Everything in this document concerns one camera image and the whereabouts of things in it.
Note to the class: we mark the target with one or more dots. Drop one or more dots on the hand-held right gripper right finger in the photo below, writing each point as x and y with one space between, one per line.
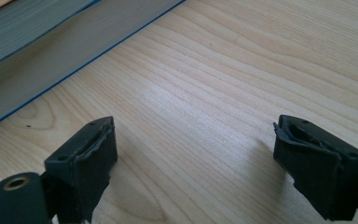
317 168

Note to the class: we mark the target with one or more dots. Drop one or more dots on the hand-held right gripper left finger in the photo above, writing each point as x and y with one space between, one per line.
84 168

